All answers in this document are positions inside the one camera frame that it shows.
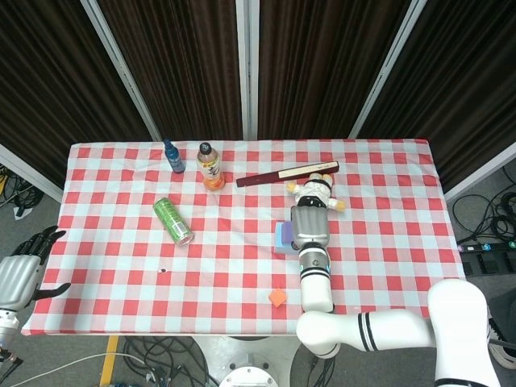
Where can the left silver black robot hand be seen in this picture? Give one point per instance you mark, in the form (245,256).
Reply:
(18,280)

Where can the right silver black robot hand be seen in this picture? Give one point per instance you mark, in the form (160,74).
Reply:
(309,225)

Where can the purple cube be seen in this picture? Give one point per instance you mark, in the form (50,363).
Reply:
(287,233)

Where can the small orange cube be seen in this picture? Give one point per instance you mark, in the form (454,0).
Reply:
(277,298)

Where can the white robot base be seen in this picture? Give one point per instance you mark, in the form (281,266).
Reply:
(248,359)

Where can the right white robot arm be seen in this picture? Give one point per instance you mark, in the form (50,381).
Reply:
(387,328)

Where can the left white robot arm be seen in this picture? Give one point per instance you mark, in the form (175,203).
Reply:
(7,326)

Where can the black white plush doll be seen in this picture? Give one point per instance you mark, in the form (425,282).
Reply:
(316,193)

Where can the light blue cube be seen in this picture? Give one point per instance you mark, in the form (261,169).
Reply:
(279,246)

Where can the dark red folded fan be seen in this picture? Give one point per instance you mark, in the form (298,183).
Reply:
(266,177)

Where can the orange drink bottle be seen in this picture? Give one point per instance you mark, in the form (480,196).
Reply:
(210,169)

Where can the red white checkered tablecloth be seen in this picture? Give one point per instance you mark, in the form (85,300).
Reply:
(201,278)

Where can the green drink can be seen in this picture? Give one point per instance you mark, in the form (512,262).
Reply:
(172,221)

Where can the blue spray bottle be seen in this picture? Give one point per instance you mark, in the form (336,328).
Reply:
(175,160)

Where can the white partition frame bar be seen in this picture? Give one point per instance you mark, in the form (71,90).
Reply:
(479,173)
(387,68)
(246,68)
(121,68)
(28,171)

